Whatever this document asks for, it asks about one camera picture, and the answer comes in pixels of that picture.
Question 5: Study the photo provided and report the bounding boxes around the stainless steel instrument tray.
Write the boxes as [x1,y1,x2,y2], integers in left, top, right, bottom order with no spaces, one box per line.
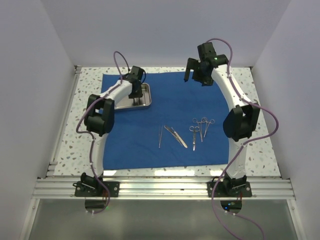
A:
[115,83,152,112]

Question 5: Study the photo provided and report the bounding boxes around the steel surgical forceps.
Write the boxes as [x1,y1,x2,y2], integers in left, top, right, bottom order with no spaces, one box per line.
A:
[192,118,203,142]

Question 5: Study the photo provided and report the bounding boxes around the blue surgical cloth wrap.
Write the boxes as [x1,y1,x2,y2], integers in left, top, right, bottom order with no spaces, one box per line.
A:
[103,72,229,170]

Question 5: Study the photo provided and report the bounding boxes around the steel straight surgical scissors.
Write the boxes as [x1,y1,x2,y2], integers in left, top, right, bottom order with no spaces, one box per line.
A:
[189,126,200,151]

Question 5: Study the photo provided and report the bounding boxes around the steel tweezers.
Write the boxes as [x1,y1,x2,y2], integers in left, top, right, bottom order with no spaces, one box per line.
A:
[158,125,164,149]
[133,98,141,106]

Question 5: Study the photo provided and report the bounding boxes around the thin steel scalpel handle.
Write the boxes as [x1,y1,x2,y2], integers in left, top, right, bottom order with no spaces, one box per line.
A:
[171,127,182,141]

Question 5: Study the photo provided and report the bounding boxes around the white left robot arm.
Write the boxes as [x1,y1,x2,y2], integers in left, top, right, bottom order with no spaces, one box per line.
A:
[84,66,146,178]

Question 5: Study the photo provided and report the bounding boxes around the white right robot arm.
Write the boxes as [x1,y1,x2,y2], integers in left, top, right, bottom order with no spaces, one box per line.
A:
[184,42,260,197]

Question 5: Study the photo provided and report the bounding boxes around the aluminium left side rail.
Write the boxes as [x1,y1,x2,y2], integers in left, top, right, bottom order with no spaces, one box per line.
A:
[45,65,82,178]

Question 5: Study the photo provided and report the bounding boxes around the aluminium rail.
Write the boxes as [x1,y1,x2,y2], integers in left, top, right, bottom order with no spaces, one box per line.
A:
[32,177,296,200]
[45,65,82,178]

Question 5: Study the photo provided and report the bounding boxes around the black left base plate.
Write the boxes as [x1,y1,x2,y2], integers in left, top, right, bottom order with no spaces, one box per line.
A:
[72,181,120,198]

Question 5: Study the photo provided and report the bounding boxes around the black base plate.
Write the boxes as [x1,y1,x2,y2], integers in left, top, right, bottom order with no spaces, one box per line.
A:
[206,175,253,198]
[72,181,120,198]

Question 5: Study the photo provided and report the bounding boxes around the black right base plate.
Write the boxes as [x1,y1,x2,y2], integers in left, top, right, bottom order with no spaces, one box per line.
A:
[206,175,253,198]

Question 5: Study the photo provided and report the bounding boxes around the aluminium front rail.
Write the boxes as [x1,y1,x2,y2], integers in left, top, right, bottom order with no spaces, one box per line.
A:
[32,177,296,200]

